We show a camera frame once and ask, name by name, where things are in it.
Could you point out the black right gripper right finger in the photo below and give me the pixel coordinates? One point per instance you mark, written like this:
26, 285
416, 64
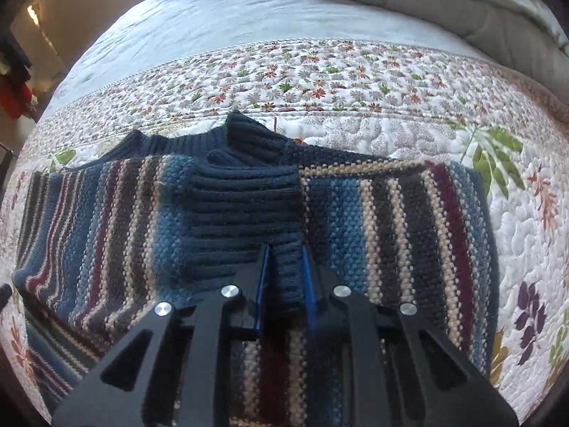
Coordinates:
397, 369

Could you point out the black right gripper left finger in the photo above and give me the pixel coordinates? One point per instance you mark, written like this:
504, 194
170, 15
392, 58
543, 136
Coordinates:
172, 368

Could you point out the striped navy knit sweater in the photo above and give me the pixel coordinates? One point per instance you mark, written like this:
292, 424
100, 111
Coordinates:
170, 220

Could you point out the red and black hanging clothes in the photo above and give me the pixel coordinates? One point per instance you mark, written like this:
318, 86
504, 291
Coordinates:
16, 95

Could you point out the white floral quilted bedspread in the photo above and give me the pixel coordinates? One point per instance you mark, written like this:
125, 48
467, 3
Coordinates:
371, 98

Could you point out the light blue bed sheet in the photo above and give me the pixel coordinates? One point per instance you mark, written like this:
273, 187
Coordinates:
154, 32

